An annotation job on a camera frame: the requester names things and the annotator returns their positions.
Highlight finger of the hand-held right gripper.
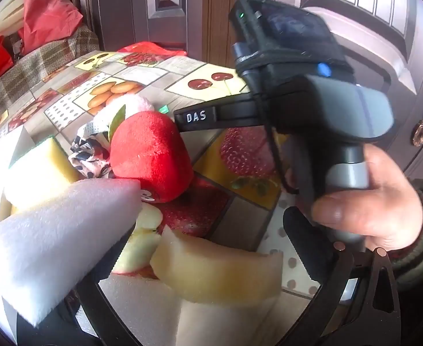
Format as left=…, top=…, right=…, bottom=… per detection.
left=173, top=92, right=266, bottom=133

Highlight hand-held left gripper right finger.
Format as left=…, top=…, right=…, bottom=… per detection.
left=283, top=208, right=403, bottom=346

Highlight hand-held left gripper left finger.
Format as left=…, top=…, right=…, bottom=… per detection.
left=75, top=220, right=142, bottom=346

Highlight white foam block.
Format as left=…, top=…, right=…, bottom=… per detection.
left=0, top=178, right=142, bottom=328

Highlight red plush apple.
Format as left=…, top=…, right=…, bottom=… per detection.
left=108, top=104, right=194, bottom=203

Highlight pink plush toy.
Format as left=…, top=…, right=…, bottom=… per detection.
left=105, top=94, right=156, bottom=120

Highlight yellow foam piece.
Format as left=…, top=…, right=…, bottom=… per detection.
left=149, top=225, right=283, bottom=307

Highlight yellow green scrub sponge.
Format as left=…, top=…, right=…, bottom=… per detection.
left=4, top=137, right=84, bottom=211

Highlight black white patterned scrunchie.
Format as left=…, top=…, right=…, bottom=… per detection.
left=68, top=123, right=115, bottom=180

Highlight white cloth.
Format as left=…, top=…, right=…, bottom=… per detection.
left=83, top=113, right=112, bottom=138

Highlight person's right hand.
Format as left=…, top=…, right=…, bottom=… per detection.
left=312, top=143, right=423, bottom=260

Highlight fruit print tablecloth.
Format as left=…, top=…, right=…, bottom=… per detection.
left=0, top=50, right=345, bottom=311

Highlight dark purple metal door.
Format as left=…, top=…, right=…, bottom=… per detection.
left=71, top=0, right=205, bottom=53
left=251, top=0, right=423, bottom=188

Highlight flat red bag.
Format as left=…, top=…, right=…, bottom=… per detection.
left=117, top=41, right=188, bottom=57

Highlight plaid sofa cover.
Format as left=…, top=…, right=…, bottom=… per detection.
left=0, top=25, right=100, bottom=130

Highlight red nonwoven bag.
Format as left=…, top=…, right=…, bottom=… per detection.
left=18, top=0, right=84, bottom=54

